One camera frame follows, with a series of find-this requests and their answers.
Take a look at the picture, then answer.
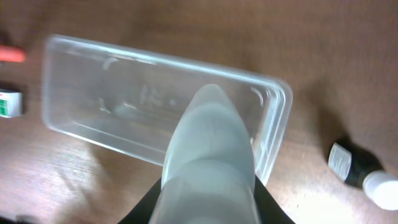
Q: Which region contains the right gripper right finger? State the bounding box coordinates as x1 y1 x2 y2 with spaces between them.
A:
254 177 295 224

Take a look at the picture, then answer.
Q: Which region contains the clear plastic container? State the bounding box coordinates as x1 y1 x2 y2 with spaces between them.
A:
42 35 293 184

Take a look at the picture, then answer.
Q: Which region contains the white spray bottle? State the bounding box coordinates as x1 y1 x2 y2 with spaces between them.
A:
149 84 261 224

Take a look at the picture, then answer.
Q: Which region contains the white green medicine box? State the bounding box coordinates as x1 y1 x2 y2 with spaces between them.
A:
0 89 22 118

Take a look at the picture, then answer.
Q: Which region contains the orange tube white cap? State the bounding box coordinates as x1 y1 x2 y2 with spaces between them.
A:
0 45 25 63

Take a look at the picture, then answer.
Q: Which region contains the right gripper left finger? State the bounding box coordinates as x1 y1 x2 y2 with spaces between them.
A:
118 179 161 224

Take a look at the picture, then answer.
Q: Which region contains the dark bottle white cap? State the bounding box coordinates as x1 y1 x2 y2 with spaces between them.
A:
328 138 397 211

